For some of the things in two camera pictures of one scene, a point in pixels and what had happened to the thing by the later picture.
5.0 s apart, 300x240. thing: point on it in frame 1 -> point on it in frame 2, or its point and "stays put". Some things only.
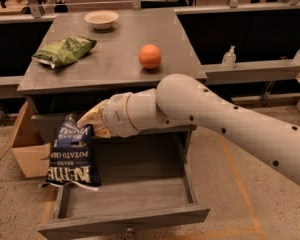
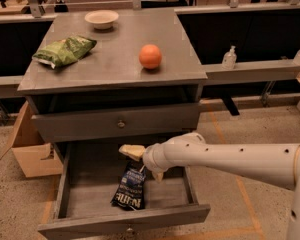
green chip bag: x=64 y=51 stays put
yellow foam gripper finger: x=95 y=118 -> x=135 y=152
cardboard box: x=31 y=150 stays put
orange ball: x=150 y=56 stays put
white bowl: x=102 y=19 stays put
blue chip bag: x=73 y=157 -> x=131 y=191
